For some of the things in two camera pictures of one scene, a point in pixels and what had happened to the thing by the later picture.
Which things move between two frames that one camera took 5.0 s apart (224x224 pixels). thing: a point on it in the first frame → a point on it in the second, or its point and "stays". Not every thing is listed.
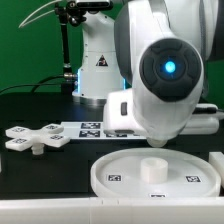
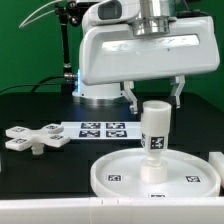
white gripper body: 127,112 → 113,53
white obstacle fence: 121,210 stays
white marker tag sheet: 95,131 stays
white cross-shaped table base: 21,137 stays
